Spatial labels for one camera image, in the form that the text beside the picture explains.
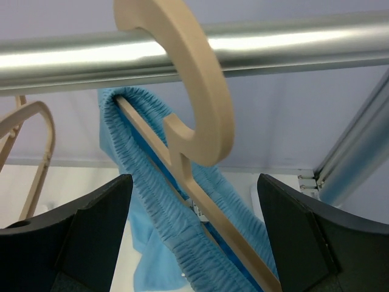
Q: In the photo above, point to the wooden hanger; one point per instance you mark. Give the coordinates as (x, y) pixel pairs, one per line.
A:
(27, 145)
(174, 27)

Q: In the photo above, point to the silver clothes rack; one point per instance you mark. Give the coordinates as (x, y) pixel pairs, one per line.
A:
(310, 95)

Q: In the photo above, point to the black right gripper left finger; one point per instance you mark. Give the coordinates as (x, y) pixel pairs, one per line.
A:
(73, 247)

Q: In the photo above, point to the blue shorts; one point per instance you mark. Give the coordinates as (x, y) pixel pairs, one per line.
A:
(177, 241)

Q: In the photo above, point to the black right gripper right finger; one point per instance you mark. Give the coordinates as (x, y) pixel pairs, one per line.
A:
(318, 247)

